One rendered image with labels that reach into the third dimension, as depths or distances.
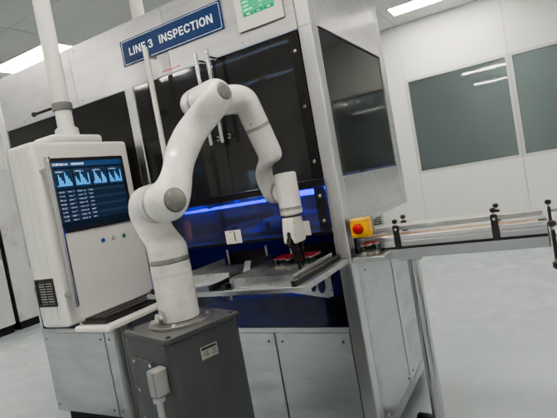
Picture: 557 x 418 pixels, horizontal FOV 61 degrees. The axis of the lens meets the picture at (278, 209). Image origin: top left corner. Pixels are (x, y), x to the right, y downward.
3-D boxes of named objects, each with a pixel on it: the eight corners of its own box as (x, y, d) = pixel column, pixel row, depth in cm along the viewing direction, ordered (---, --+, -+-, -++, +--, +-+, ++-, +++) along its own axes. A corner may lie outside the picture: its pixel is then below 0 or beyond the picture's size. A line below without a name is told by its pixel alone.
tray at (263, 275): (276, 265, 199) (274, 257, 199) (333, 261, 186) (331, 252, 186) (230, 288, 169) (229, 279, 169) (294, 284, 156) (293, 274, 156)
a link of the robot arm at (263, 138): (230, 137, 175) (264, 208, 183) (256, 128, 163) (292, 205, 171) (246, 127, 180) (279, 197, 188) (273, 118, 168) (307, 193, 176)
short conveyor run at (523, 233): (360, 262, 194) (353, 225, 193) (371, 254, 207) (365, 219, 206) (551, 247, 160) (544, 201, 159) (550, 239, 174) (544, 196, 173)
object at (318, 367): (170, 357, 378) (149, 250, 373) (434, 366, 277) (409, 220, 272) (60, 424, 291) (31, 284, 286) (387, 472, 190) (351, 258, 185)
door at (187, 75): (157, 206, 232) (134, 87, 229) (234, 192, 209) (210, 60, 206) (156, 206, 232) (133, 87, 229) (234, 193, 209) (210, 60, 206)
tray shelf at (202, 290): (218, 269, 227) (217, 265, 227) (355, 259, 193) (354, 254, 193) (147, 299, 186) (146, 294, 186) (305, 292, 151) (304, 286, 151)
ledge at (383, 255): (364, 255, 197) (364, 250, 197) (394, 252, 191) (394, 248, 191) (353, 263, 185) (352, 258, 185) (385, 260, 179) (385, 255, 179)
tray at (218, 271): (225, 264, 225) (225, 258, 225) (273, 261, 212) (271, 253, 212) (178, 284, 195) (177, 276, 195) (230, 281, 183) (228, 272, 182)
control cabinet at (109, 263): (128, 294, 240) (99, 141, 236) (157, 292, 231) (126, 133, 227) (37, 328, 196) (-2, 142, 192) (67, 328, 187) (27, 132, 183)
